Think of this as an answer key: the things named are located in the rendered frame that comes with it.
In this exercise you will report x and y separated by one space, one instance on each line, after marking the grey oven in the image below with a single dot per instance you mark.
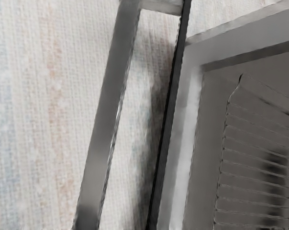
206 143

